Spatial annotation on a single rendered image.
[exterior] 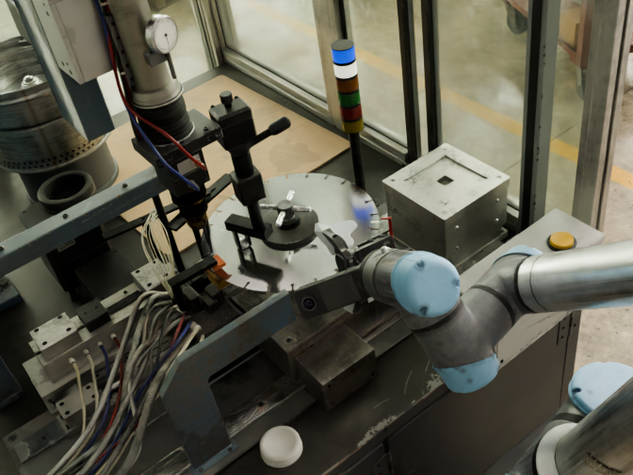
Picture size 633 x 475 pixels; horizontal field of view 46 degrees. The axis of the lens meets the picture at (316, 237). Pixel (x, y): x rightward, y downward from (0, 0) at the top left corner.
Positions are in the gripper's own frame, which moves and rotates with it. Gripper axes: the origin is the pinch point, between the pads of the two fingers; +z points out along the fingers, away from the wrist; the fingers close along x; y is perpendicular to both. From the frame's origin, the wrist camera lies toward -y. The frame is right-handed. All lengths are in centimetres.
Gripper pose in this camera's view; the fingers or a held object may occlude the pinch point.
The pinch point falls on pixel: (328, 269)
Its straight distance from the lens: 121.7
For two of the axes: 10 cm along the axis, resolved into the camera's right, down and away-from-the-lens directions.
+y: 8.9, -3.8, 2.5
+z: -2.9, -0.4, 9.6
